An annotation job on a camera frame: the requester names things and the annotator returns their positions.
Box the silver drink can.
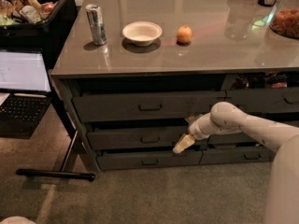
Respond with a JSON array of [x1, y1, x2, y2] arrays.
[[85, 4, 107, 46]]

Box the open black laptop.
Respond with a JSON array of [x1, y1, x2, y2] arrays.
[[0, 49, 51, 139]]

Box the white paper bowl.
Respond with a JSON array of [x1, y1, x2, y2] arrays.
[[122, 21, 163, 46]]

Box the orange fruit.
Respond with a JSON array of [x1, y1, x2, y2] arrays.
[[177, 25, 192, 44]]

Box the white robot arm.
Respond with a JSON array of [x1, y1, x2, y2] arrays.
[[173, 102, 299, 224]]

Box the white object bottom corner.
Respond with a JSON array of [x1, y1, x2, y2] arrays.
[[0, 217, 35, 224]]

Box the black bin of snacks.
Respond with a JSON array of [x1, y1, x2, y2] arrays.
[[0, 0, 78, 52]]

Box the glass jar of snacks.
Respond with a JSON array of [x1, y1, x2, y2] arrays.
[[270, 0, 299, 39]]

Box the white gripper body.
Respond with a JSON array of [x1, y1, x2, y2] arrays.
[[188, 115, 210, 140]]

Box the snack bags in drawer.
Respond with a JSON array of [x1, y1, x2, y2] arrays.
[[232, 72, 288, 90]]

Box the grey drawer cabinet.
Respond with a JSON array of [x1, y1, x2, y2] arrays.
[[52, 0, 299, 170]]

